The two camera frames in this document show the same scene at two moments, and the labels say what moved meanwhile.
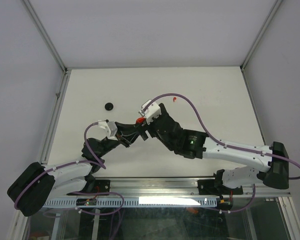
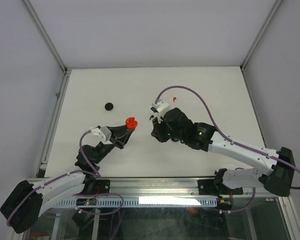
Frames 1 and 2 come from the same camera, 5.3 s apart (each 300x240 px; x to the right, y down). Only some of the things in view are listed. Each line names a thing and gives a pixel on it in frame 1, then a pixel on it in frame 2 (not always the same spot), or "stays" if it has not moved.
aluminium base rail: x=182 y=187 stays
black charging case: x=109 y=106 stays
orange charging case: x=140 y=120 → x=131 y=123
